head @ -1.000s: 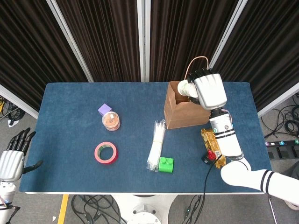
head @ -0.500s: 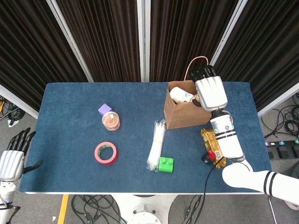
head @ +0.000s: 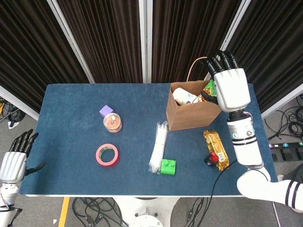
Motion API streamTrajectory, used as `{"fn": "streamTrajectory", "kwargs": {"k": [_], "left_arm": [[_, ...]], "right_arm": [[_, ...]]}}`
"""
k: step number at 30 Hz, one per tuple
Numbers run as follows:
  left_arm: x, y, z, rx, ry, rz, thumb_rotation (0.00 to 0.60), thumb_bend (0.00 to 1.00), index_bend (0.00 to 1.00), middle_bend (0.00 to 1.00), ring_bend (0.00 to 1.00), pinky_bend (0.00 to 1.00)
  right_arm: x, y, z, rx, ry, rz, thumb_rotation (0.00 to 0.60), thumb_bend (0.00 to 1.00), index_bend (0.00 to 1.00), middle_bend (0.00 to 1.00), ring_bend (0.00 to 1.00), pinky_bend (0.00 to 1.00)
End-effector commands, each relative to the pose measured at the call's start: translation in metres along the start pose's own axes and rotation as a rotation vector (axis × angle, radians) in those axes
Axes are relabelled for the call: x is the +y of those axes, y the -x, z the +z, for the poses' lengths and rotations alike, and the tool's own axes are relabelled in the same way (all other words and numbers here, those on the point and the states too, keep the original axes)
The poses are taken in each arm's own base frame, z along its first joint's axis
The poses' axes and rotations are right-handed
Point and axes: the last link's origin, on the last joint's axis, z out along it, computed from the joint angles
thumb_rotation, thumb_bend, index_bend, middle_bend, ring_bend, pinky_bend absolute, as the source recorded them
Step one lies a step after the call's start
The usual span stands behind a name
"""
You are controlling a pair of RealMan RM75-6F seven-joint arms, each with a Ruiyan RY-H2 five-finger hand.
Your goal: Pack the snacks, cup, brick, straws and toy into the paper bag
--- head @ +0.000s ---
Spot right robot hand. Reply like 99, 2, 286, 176
198, 50, 251, 113

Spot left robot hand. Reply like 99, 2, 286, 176
0, 129, 47, 184

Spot green orange snack bag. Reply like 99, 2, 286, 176
201, 79, 218, 103

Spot white leaf print paper cup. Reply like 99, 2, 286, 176
172, 87, 198, 105

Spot gold foil snack package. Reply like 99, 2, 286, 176
203, 129, 230, 171

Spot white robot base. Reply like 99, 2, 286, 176
113, 196, 182, 227

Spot brown paper bag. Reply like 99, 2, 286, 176
165, 56, 222, 131

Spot black pleated partition panel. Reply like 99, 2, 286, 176
220, 0, 303, 119
146, 0, 251, 83
0, 0, 95, 119
47, 0, 149, 83

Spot yellow floor tape strip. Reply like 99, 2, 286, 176
58, 197, 71, 227

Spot black ink bottle red cap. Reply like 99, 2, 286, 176
204, 152, 219, 167

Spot blue table cloth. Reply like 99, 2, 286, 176
18, 82, 280, 196

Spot red adhesive tape roll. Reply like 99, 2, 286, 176
95, 143, 120, 167

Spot white plastic zip ties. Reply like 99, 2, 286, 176
148, 121, 169, 175

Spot green toy building block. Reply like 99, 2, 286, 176
160, 158, 177, 175

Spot person in dark trousers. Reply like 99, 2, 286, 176
277, 165, 303, 184

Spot purple cube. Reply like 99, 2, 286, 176
99, 105, 114, 117

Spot clear jar of rubber bands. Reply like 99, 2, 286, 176
102, 113, 123, 133

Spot grey metal stand tube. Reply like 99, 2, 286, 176
272, 203, 284, 227

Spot black floor cable bundle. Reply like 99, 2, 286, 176
264, 94, 303, 141
183, 197, 214, 227
71, 197, 130, 227
0, 94, 27, 126

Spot white table frame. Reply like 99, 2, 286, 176
25, 194, 244, 198

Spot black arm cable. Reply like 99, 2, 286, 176
208, 159, 237, 227

